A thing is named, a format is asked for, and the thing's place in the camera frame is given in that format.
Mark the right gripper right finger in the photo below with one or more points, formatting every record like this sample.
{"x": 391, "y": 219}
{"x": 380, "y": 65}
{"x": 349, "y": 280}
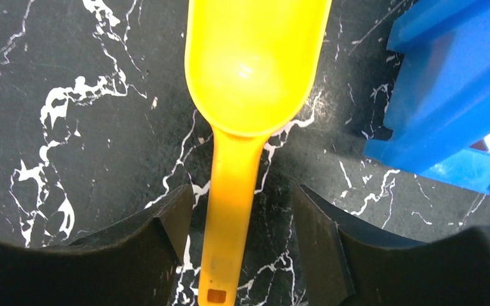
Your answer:
{"x": 348, "y": 261}

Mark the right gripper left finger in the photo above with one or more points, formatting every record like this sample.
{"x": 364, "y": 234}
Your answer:
{"x": 132, "y": 262}

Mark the blue plastic candy bin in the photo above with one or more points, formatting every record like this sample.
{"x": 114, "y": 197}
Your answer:
{"x": 440, "y": 104}

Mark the yellow plastic scoop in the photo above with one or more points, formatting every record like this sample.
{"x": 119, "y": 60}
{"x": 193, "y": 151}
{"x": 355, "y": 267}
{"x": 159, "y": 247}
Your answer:
{"x": 250, "y": 67}

